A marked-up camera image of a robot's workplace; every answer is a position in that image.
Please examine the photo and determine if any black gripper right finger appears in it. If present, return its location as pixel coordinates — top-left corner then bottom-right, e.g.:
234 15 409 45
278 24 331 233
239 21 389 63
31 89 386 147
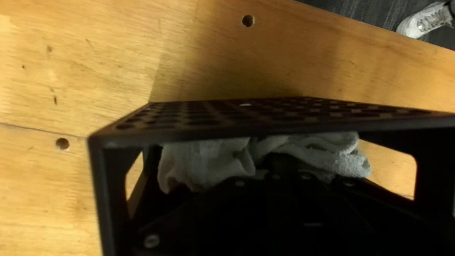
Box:
280 156 455 256

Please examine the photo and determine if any light grey towel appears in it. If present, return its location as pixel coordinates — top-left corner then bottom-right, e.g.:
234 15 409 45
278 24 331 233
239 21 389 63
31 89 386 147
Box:
155 130 372 194

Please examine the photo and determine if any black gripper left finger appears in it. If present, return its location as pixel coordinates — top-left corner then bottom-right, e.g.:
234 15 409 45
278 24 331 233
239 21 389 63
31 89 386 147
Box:
129 156 281 256

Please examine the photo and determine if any white sneaker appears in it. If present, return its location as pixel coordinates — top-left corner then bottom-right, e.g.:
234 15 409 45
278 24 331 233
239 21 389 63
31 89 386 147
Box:
395 0 455 39

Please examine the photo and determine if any black perforated basket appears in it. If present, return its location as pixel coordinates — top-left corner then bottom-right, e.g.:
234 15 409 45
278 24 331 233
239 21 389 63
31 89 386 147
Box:
86 96 455 256

